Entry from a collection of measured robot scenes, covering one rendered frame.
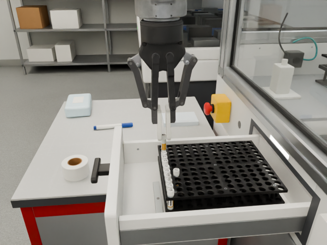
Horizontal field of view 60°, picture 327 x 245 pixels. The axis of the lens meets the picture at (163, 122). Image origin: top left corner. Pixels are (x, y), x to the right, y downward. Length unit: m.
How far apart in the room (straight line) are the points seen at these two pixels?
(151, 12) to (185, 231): 0.36
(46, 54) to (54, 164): 3.73
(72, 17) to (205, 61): 3.11
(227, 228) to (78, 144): 0.59
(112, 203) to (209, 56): 1.00
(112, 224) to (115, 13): 4.31
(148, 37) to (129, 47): 4.23
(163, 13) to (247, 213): 0.36
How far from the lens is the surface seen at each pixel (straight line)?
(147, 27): 0.49
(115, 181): 0.51
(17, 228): 1.87
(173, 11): 0.48
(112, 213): 0.45
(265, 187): 0.56
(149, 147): 0.68
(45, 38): 4.90
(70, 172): 0.79
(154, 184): 0.62
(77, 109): 1.13
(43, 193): 0.79
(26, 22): 4.47
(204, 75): 1.37
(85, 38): 4.76
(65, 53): 4.43
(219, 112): 0.88
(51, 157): 0.92
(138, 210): 0.58
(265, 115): 0.68
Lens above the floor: 1.24
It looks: 27 degrees down
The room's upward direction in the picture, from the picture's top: straight up
